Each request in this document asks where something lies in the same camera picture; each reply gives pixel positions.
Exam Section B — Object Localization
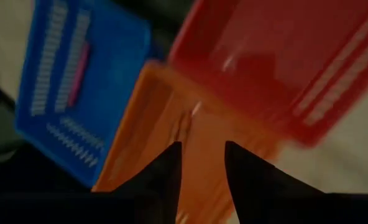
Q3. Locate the blue slotted plastic basket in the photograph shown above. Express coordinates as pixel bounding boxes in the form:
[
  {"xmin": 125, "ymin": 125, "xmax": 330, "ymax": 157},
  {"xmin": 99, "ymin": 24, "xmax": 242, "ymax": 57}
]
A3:
[{"xmin": 14, "ymin": 0, "xmax": 152, "ymax": 189}]

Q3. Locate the red slotted plastic basket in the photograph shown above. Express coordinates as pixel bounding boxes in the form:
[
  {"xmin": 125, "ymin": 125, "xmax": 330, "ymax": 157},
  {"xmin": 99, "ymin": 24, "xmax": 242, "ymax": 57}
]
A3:
[{"xmin": 167, "ymin": 0, "xmax": 368, "ymax": 147}]

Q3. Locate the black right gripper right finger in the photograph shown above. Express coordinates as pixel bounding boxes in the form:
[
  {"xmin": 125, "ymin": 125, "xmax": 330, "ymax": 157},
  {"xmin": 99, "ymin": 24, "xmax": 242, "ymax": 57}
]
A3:
[{"xmin": 224, "ymin": 141, "xmax": 368, "ymax": 224}]

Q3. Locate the orange slotted plastic basket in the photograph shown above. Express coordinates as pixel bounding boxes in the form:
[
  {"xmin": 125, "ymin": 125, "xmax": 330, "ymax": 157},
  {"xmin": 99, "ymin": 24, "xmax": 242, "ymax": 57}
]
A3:
[{"xmin": 90, "ymin": 60, "xmax": 281, "ymax": 224}]

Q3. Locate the purple crayon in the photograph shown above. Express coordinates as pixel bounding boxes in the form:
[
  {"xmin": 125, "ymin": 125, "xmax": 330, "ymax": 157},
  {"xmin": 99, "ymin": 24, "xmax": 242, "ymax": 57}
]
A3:
[{"xmin": 67, "ymin": 42, "xmax": 90, "ymax": 108}]

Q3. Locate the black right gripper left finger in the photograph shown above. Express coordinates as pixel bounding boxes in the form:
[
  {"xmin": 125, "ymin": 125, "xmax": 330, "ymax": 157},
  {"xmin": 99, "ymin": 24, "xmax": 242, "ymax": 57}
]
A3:
[{"xmin": 0, "ymin": 141, "xmax": 183, "ymax": 224}]

